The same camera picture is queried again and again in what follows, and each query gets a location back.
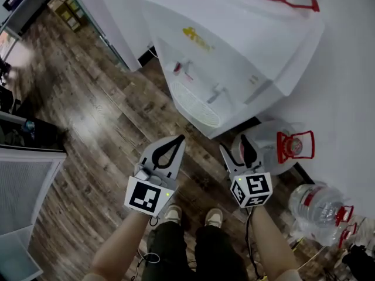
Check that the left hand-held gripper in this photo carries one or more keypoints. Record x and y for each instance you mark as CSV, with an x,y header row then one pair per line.
x,y
143,196

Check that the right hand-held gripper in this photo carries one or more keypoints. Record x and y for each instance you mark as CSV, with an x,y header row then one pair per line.
x,y
257,184

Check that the white water dispenser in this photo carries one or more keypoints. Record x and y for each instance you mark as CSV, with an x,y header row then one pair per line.
x,y
234,34

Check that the person's left forearm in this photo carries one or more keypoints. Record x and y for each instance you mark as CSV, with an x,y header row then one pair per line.
x,y
120,244

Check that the person's right forearm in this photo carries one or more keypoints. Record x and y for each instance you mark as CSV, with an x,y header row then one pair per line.
x,y
271,241

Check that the white ribbed plastic tray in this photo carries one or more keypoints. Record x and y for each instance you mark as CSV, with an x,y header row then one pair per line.
x,y
194,105

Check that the lying clear water bottle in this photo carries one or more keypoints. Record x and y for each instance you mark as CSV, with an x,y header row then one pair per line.
x,y
322,237
316,206

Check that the person's left beige shoe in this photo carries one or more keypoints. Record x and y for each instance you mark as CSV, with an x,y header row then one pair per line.
x,y
173,214

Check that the person's beige shoe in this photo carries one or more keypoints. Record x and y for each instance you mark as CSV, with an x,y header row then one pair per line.
x,y
173,214
214,217

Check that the person's right beige shoe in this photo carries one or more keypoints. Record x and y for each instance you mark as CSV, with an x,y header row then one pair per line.
x,y
214,217

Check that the person's black trousers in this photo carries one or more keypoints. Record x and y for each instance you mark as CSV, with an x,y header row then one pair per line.
x,y
211,256

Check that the black trash bin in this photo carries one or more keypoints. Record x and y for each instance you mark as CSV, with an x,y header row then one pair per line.
x,y
44,135

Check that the white partition with blinds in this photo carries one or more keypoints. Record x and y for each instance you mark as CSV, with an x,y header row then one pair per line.
x,y
20,192

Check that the frosted glass door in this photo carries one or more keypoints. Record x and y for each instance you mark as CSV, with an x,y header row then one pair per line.
x,y
93,25

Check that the black wheeled stand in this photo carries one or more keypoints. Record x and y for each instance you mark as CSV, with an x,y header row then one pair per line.
x,y
360,263

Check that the olive labelled cardboard box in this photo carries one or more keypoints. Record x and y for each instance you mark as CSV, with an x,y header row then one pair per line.
x,y
71,16

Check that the light brown cardboard box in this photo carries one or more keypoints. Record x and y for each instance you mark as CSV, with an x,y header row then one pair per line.
x,y
57,0

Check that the white office desk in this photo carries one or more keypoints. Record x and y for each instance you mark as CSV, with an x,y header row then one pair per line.
x,y
26,13

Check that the black computer monitor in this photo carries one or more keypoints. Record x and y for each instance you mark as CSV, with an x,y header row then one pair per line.
x,y
13,0

